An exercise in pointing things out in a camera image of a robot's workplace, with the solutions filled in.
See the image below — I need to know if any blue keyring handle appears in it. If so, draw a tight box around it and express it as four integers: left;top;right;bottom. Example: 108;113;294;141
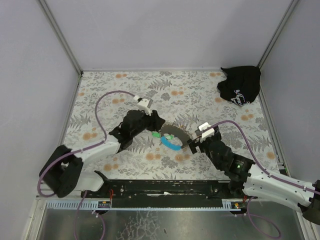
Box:
160;135;181;151

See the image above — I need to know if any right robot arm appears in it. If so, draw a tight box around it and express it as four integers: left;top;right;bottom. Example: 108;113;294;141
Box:
186;124;320;225

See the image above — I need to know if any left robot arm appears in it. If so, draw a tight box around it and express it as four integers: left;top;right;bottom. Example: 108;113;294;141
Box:
37;110;166;198

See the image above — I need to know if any green key tag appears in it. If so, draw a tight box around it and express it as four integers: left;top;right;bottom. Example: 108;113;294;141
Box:
152;132;162;138

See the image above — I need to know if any floral table mat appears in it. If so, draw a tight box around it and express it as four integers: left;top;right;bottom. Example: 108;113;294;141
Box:
63;71;279;180

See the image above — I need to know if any black cloth bag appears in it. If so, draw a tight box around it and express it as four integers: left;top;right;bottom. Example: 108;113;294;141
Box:
217;65;261;107

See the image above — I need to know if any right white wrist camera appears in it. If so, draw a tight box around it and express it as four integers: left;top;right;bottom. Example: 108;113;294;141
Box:
196;122;216;142

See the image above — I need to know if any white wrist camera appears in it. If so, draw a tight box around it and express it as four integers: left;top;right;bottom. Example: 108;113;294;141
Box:
133;95;153;116
196;122;216;142

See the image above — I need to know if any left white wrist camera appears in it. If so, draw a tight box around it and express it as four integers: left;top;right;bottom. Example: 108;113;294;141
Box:
133;95;153;116

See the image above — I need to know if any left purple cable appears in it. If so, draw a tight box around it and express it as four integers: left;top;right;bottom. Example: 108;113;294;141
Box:
37;91;137;238

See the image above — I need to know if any white cable duct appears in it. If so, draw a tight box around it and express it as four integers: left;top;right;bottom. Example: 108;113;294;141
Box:
46;199;242;213

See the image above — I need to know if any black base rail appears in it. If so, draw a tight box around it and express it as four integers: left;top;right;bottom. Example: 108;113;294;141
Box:
81;179;246;207

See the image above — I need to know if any left aluminium frame post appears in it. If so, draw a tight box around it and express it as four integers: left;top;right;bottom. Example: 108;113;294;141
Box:
36;0;83;76

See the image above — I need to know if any aluminium frame post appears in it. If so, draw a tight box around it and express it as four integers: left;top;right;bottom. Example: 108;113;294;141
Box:
36;0;83;76
257;0;301;69

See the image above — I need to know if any right aluminium frame post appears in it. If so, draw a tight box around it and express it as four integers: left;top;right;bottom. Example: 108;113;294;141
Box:
257;0;301;69

